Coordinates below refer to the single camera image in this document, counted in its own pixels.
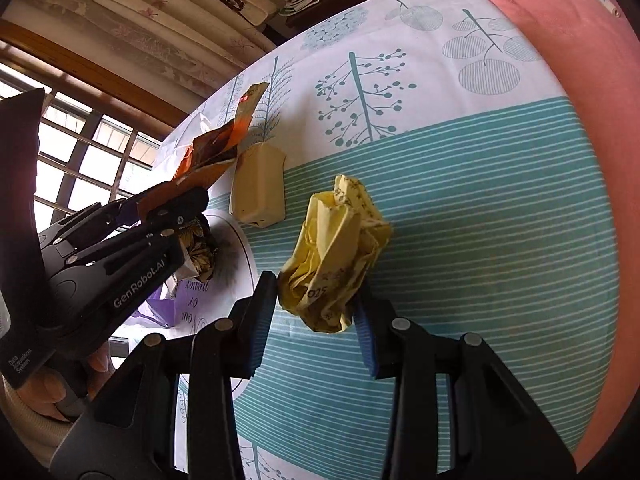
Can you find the purple plastic bag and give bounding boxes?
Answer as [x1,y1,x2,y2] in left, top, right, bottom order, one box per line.
[131,285,178,329]

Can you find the leaf print tablecloth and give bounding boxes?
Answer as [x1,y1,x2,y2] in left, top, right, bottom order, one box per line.
[150,0,616,480]

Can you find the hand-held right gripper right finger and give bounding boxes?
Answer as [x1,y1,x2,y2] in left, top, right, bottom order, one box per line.
[350,280,578,480]

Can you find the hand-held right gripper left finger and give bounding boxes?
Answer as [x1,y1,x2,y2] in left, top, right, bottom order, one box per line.
[47,270,278,480]

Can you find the crumpled white carton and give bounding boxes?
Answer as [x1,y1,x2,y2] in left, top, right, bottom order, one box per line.
[167,220,219,301]

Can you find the white flat pouch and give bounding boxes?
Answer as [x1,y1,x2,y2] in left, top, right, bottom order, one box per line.
[239,0,278,26]

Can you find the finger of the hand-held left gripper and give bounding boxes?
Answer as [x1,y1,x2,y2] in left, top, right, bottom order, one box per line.
[107,194,151,226]
[140,186,209,235]

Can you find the window grille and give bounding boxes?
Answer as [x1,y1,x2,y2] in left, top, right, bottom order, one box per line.
[0,60,166,231]

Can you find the wooden window frame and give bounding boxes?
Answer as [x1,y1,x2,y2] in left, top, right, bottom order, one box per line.
[0,19,206,128]

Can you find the floral beige curtain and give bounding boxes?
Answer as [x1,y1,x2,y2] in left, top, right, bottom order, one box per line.
[0,0,281,96]

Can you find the red snack wrapper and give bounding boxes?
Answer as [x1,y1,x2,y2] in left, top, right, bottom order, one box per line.
[137,82,271,221]

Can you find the yellow paper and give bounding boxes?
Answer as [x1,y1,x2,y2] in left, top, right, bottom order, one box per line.
[276,173,394,333]

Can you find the person's left hand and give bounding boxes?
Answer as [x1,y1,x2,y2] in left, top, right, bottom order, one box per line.
[15,340,117,421]

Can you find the beige plastic container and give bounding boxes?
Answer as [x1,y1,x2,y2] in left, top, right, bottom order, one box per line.
[229,142,287,228]

